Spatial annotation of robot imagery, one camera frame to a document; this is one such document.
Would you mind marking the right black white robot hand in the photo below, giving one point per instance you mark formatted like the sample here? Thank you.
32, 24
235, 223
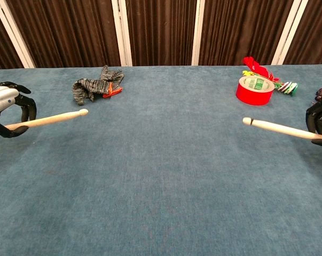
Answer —
318, 120

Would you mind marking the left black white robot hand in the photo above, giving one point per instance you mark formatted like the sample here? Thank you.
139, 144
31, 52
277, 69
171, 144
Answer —
0, 97

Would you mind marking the pale wooden drumstick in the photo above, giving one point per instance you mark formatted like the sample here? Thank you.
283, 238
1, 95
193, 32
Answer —
56, 117
278, 128

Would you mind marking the red tape roll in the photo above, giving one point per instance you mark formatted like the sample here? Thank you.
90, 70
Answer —
251, 97

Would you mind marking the colourful feather shuttlecock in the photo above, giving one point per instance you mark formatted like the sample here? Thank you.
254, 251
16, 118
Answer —
257, 66

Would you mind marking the grey knit work glove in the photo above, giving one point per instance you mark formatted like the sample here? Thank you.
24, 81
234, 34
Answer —
94, 86

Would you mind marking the blue felt table mat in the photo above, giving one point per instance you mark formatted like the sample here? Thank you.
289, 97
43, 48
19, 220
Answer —
160, 186

